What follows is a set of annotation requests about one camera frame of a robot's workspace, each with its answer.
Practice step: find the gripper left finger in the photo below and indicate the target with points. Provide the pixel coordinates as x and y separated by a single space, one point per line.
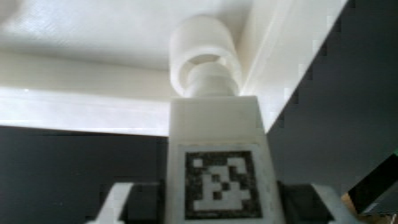
111 211

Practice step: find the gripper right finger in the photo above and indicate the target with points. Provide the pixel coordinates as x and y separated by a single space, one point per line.
338 209

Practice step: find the white leg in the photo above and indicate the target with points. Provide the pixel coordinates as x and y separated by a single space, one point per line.
221 190

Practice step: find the white square tabletop part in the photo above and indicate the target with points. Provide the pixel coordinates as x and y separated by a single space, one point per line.
86 57

